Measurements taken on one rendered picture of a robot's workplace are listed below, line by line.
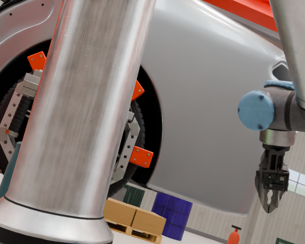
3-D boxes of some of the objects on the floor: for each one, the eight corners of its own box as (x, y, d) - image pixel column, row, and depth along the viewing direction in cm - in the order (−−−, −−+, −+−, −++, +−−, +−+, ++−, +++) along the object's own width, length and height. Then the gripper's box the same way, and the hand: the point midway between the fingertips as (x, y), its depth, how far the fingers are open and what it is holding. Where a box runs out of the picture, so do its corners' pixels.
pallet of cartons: (144, 233, 649) (152, 211, 656) (164, 246, 571) (172, 221, 578) (83, 215, 609) (92, 191, 616) (95, 226, 531) (105, 199, 538)
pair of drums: (171, 233, 831) (182, 199, 846) (184, 243, 724) (196, 203, 738) (144, 224, 822) (155, 189, 837) (153, 232, 714) (166, 192, 729)
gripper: (259, 147, 94) (252, 221, 99) (297, 150, 92) (287, 226, 97) (258, 138, 102) (251, 206, 107) (292, 141, 100) (283, 211, 105)
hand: (268, 207), depth 105 cm, fingers closed
